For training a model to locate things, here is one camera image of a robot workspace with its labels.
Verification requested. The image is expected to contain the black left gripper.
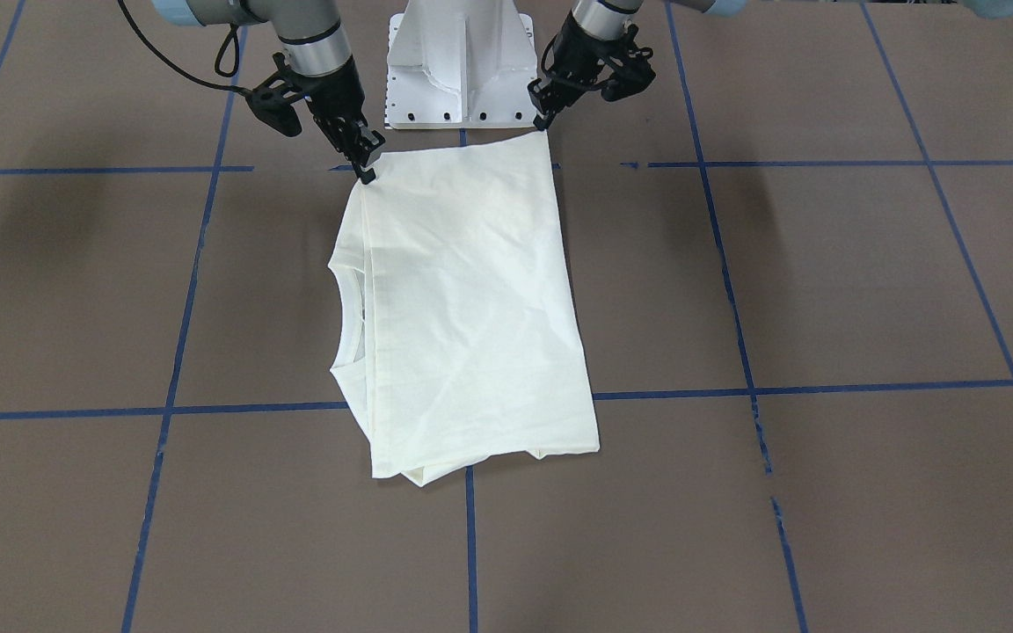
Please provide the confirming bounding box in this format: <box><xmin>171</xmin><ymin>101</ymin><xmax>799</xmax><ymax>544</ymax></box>
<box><xmin>528</xmin><ymin>12</ymin><xmax>632</xmax><ymax>132</ymax></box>

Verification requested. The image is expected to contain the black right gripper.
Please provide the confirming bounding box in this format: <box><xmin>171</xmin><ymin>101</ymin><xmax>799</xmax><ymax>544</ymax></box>
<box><xmin>302</xmin><ymin>67</ymin><xmax>385</xmax><ymax>185</ymax></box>

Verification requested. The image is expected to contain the cream long-sleeve shirt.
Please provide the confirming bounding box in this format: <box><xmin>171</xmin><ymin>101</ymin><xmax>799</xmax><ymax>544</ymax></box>
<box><xmin>327</xmin><ymin>132</ymin><xmax>600</xmax><ymax>486</ymax></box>

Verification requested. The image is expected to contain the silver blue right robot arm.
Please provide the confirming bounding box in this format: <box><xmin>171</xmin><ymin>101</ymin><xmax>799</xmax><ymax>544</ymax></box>
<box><xmin>141</xmin><ymin>1</ymin><xmax>385</xmax><ymax>185</ymax></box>

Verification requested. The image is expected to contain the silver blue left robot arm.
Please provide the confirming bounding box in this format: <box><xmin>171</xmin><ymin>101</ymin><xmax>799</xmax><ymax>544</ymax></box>
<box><xmin>528</xmin><ymin>1</ymin><xmax>656</xmax><ymax>131</ymax></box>

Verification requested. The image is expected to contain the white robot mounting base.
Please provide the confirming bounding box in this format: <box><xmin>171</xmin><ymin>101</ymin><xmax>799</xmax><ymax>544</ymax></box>
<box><xmin>383</xmin><ymin>1</ymin><xmax>537</xmax><ymax>131</ymax></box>

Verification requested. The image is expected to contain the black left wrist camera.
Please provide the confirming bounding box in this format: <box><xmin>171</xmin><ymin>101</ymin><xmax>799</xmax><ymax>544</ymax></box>
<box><xmin>600</xmin><ymin>24</ymin><xmax>656</xmax><ymax>103</ymax></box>

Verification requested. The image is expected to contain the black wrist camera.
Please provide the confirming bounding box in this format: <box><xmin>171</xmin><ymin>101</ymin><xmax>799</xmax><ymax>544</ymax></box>
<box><xmin>243</xmin><ymin>52</ymin><xmax>304</xmax><ymax>139</ymax></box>
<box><xmin>600</xmin><ymin>24</ymin><xmax>656</xmax><ymax>103</ymax></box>

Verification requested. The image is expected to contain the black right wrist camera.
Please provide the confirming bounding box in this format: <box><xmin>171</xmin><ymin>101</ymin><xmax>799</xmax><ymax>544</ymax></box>
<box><xmin>243</xmin><ymin>52</ymin><xmax>304</xmax><ymax>139</ymax></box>

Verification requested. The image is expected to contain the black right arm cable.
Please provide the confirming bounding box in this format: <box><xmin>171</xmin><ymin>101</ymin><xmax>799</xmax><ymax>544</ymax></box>
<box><xmin>116</xmin><ymin>0</ymin><xmax>279</xmax><ymax>93</ymax></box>

